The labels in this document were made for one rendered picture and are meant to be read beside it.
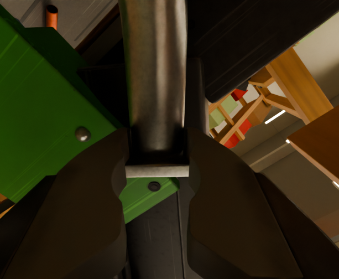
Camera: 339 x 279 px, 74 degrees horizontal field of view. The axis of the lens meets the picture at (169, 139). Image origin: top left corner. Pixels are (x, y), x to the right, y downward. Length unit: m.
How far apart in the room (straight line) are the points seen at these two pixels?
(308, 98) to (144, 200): 0.85
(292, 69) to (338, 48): 9.13
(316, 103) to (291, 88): 0.11
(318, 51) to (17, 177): 9.74
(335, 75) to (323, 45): 1.15
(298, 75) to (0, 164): 0.90
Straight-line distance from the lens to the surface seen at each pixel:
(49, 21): 0.60
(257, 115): 4.10
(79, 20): 0.69
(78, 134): 0.16
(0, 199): 6.45
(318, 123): 0.73
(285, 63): 0.94
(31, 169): 0.20
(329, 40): 9.95
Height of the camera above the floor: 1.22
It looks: 6 degrees up
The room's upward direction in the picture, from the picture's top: 141 degrees clockwise
